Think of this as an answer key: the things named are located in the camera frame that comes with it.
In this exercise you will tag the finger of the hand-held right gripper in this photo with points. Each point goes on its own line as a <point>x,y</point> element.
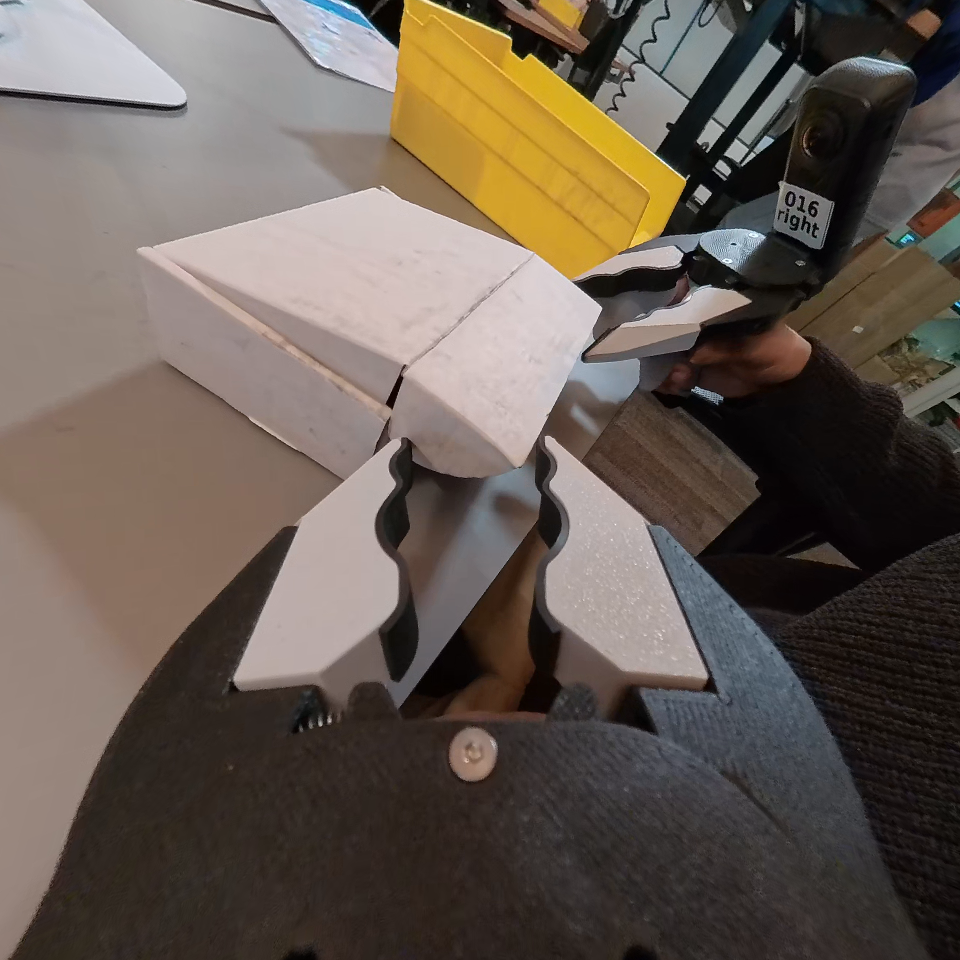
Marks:
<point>675,326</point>
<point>645,266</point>

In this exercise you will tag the person's right hand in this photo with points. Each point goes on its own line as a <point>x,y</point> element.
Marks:
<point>750,364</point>

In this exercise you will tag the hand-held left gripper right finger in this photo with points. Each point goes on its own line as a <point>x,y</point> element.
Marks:
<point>630,600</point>

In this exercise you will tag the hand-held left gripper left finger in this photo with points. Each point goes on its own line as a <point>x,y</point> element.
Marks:
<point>322,600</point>

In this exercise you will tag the grey desk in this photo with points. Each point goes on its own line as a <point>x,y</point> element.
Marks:
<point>112,525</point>

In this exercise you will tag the white cardboard box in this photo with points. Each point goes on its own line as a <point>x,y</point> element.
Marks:
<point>360,285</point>

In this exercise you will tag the person's right forearm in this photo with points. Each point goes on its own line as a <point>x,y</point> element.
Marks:
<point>847,450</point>

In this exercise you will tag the light wooden box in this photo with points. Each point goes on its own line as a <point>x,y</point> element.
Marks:
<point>877,300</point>

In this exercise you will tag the laminated instruction sheet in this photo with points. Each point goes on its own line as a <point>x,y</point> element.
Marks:
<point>337,37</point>

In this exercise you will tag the white document stand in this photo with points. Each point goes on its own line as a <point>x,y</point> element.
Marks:
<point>90,52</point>

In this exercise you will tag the yellow storage bin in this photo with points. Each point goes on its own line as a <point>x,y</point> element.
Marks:
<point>510,142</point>

